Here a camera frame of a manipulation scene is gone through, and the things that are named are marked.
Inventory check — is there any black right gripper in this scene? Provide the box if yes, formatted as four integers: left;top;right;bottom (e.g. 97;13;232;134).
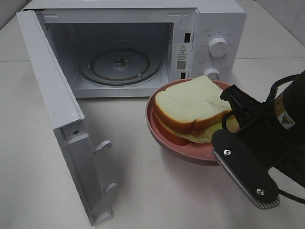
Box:
220;84;305;178

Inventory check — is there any white bread sandwich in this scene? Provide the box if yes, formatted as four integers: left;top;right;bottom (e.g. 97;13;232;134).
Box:
153;75;232;146

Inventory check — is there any pink round plate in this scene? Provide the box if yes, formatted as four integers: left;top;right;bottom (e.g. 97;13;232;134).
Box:
145;79;229;166

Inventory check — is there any white microwave door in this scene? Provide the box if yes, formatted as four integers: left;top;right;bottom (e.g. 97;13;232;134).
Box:
17;10;118;226

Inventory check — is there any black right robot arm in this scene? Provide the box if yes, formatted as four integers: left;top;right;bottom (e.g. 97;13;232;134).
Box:
220;73;305;182

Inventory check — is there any lower white timer knob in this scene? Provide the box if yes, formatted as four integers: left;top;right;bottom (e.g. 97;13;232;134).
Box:
204;68;220;80

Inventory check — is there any upper white power knob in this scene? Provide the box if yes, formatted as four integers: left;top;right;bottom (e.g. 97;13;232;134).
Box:
208;36;228;58

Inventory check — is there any white warning label sticker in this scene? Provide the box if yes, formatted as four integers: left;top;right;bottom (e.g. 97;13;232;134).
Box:
175;43;190;72

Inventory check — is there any glass microwave turntable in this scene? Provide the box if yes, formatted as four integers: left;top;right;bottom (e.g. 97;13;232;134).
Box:
79;48;163;86

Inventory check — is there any white microwave oven body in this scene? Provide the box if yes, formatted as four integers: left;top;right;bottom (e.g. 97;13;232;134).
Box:
20;0;246;98

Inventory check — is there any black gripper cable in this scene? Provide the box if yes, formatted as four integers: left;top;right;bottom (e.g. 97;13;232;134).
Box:
221;73;305;201

